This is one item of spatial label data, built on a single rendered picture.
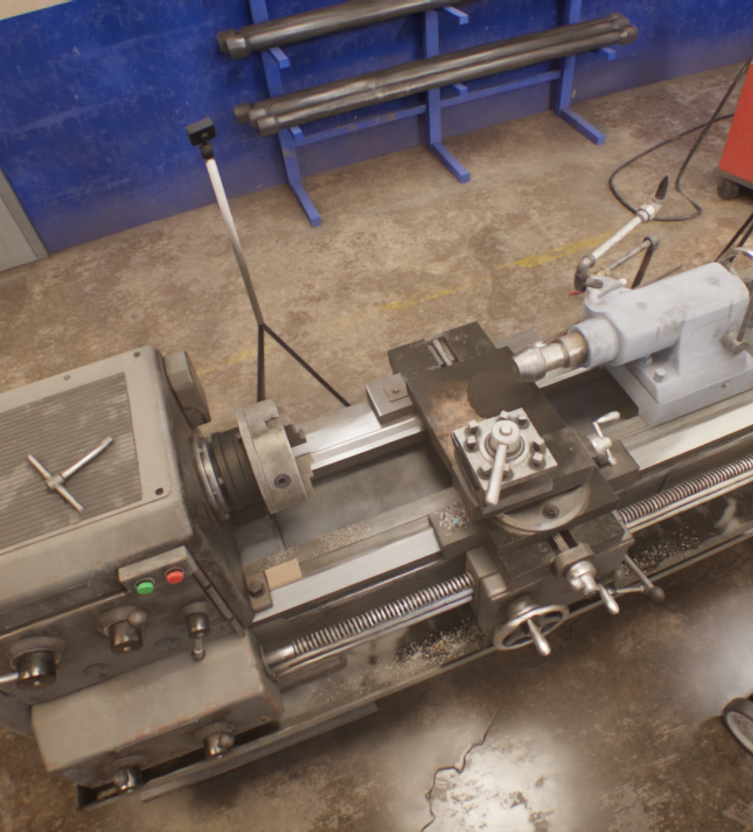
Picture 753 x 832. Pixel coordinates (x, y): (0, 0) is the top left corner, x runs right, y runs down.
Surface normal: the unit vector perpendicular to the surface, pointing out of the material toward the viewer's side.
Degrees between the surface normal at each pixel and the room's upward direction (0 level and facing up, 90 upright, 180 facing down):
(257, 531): 0
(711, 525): 0
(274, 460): 45
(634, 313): 0
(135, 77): 90
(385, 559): 36
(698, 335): 76
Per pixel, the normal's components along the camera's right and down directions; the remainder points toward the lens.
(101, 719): 0.10, -0.17
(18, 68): 0.34, 0.70
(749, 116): -0.76, 0.55
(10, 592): 0.17, 0.04
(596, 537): -0.10, -0.64
